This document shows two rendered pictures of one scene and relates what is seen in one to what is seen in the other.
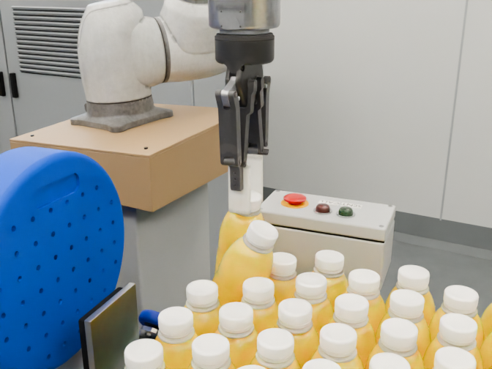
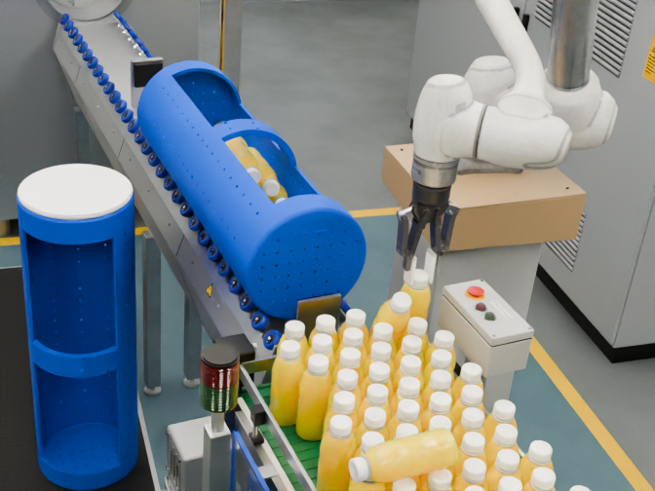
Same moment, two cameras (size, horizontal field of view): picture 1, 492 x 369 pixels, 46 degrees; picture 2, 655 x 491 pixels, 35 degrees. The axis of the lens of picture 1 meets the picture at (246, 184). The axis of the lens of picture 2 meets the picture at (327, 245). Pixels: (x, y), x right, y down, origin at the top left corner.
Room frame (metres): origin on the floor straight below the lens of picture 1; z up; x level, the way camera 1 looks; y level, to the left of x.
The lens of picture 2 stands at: (-0.73, -1.05, 2.27)
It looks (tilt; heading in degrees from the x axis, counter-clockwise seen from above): 31 degrees down; 41
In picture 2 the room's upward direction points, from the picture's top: 5 degrees clockwise
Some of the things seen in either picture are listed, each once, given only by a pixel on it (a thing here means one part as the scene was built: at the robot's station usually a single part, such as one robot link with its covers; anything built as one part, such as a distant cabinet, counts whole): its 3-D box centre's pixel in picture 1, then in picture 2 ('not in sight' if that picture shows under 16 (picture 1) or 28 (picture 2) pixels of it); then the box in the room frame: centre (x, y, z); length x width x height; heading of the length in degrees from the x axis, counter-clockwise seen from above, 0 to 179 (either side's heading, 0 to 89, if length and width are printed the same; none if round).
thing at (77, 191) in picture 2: not in sight; (75, 190); (0.53, 0.91, 1.03); 0.28 x 0.28 x 0.01
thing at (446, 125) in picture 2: not in sight; (448, 117); (0.75, -0.01, 1.51); 0.13 x 0.11 x 0.16; 117
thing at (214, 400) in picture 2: not in sight; (218, 390); (0.16, -0.05, 1.18); 0.06 x 0.06 x 0.05
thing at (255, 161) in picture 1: (252, 178); (429, 266); (0.77, -0.01, 1.17); 0.03 x 0.01 x 0.07; 68
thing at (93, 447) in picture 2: not in sight; (83, 335); (0.53, 0.91, 0.59); 0.28 x 0.28 x 0.88
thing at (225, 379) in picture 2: not in sight; (219, 367); (0.16, -0.05, 1.23); 0.06 x 0.06 x 0.04
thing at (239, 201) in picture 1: (239, 188); (409, 269); (0.72, 0.01, 1.17); 0.03 x 0.01 x 0.07; 68
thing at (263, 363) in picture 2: not in sight; (329, 350); (0.61, 0.10, 0.96); 0.40 x 0.01 x 0.03; 158
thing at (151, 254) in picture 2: not in sight; (152, 316); (0.96, 1.18, 0.31); 0.06 x 0.06 x 0.63; 68
